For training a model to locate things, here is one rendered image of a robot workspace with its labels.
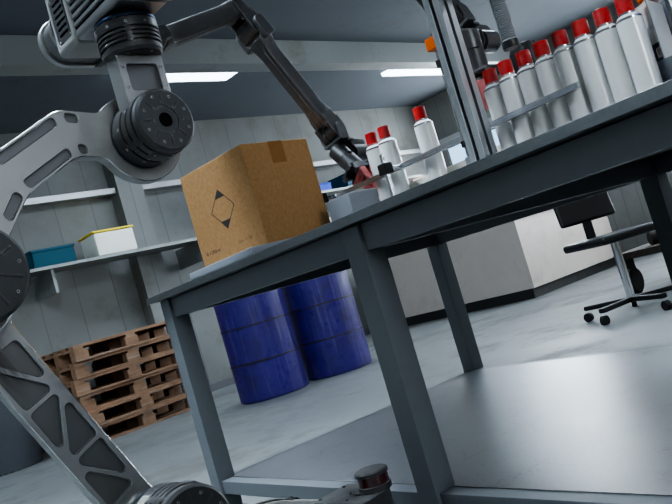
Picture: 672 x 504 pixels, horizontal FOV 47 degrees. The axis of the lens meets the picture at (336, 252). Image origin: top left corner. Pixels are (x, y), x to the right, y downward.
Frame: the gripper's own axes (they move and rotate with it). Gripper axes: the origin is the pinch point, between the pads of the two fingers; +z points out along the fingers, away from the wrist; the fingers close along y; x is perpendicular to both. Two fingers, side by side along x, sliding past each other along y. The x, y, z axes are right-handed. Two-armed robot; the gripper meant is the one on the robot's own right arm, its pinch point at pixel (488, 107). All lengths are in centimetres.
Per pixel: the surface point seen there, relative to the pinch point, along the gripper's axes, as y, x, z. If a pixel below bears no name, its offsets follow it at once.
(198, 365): 102, 44, 45
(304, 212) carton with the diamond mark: 46, 29, 11
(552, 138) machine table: -51, 53, 20
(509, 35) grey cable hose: -24.0, 17.5, -8.4
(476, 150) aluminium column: -10.7, 22.1, 12.2
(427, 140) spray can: 15.8, 7.7, 2.7
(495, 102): -8.6, 8.3, 1.4
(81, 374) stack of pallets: 548, -71, 47
